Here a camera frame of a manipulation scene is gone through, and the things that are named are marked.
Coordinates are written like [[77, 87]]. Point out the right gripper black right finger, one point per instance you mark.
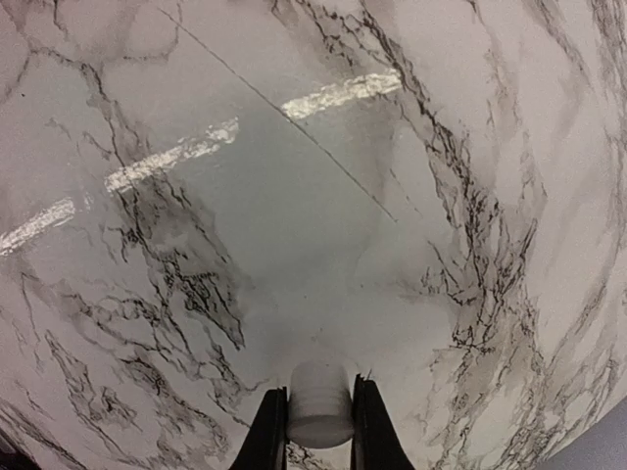
[[375, 444]]

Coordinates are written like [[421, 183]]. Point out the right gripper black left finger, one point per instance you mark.
[[264, 447]]

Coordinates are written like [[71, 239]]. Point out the white glue stick cap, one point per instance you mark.
[[319, 406]]

